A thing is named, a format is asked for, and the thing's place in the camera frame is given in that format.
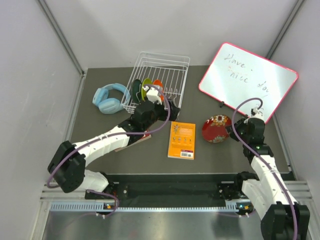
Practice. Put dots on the red and white book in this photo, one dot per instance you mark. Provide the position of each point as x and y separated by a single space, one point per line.
146 136

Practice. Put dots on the white wire dish rack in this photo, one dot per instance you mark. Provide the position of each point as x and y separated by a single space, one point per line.
169 70

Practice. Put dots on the light blue headphones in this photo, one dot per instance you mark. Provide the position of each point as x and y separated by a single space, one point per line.
108 105

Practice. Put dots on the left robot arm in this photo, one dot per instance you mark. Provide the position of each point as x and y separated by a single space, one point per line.
68 167

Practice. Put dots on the dark green ceramic plate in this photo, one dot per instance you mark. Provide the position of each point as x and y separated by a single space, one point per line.
136 91

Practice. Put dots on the grey slotted cable duct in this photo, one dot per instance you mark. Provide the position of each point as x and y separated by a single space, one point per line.
230 206

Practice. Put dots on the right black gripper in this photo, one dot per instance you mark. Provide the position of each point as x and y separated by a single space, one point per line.
241 122

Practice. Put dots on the orange plastic plate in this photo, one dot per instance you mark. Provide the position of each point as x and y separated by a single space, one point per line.
158 83

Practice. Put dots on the pink framed whiteboard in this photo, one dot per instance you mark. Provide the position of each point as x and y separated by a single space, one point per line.
243 80

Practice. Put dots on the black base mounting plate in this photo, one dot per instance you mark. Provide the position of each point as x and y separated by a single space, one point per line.
214 186

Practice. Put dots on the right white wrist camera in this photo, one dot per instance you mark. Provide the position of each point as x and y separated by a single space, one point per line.
255 114

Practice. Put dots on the lime green plastic plate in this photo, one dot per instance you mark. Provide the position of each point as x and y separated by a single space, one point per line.
145 86

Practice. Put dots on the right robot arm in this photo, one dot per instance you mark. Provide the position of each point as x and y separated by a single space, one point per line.
281 216

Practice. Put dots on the red floral plate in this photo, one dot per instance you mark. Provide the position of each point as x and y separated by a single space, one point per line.
214 128

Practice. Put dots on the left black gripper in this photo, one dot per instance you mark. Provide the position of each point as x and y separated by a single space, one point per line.
174 112

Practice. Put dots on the orange paperback book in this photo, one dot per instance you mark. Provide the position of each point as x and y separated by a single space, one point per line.
182 140

